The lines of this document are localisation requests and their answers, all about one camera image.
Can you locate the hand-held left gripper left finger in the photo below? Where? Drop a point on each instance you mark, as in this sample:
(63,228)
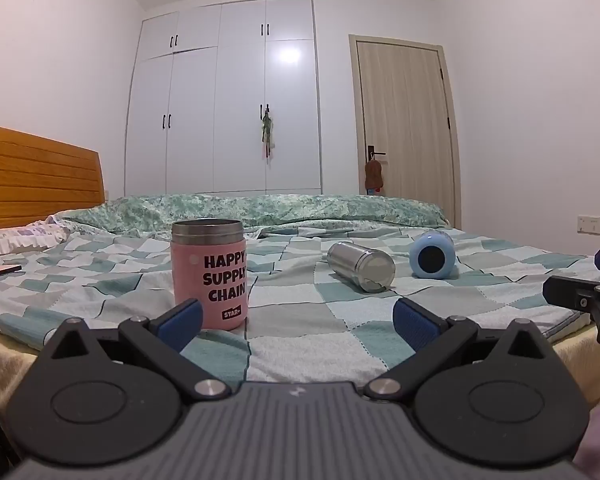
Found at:
(182,324)

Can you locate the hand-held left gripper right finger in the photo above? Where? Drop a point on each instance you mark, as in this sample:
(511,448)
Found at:
(414,321)

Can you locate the light blue cup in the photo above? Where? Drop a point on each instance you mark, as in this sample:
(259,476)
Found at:
(432,255)

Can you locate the plain steel cup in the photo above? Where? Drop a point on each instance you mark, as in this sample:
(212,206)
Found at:
(362,265)

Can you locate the pink printed steel cup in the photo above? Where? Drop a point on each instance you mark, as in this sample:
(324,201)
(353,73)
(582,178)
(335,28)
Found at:
(210,280)

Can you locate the checkered green white blanket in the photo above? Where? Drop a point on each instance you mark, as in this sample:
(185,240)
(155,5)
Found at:
(305,310)

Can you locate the green floral duvet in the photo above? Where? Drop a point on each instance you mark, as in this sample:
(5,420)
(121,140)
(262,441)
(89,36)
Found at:
(220,210)

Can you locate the pale yellow bed sheet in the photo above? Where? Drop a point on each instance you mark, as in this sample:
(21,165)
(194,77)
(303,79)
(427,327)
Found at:
(10,362)

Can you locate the purple floral pillow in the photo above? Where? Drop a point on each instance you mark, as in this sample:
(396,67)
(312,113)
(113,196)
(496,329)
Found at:
(15,237)

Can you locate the light wooden door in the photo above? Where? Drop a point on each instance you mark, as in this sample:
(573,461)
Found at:
(405,125)

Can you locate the wooden headboard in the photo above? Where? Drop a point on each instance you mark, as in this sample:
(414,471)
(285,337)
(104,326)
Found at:
(35,180)

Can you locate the green hanging ornament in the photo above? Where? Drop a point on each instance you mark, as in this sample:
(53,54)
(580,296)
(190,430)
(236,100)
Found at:
(267,132)

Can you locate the white wardrobe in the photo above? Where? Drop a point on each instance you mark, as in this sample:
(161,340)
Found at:
(200,110)

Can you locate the white wall socket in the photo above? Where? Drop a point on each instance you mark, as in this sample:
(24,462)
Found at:
(594,224)

